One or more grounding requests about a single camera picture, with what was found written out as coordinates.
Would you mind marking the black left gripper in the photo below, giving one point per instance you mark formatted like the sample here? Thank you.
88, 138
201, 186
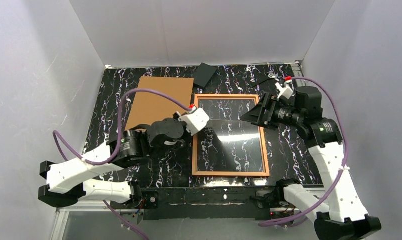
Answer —
180, 143

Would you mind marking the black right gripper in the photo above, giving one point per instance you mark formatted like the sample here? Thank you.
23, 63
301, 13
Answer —
265, 110

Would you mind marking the orange picture frame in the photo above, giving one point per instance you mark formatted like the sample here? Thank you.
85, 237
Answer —
196, 145

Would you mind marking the clear acrylic sheet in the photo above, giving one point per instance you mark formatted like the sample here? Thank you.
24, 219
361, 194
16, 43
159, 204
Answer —
230, 145

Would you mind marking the brown cardboard backing board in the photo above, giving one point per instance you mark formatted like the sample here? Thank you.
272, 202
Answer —
148, 108

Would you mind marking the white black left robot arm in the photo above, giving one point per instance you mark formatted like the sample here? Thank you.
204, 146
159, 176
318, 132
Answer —
75, 180

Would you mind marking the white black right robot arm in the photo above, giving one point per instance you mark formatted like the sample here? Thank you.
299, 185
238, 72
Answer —
339, 214

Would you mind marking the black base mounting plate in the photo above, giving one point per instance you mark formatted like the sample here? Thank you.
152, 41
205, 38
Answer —
237, 202

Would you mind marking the black square block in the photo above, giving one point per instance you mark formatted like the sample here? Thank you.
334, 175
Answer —
203, 74

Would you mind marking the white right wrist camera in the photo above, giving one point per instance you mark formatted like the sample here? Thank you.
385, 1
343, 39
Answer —
284, 89

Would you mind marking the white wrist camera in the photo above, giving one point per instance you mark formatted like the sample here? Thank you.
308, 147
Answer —
195, 120
284, 89

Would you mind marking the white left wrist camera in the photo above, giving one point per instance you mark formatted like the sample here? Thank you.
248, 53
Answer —
195, 120

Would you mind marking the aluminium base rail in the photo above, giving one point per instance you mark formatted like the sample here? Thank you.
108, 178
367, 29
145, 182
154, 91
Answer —
93, 220

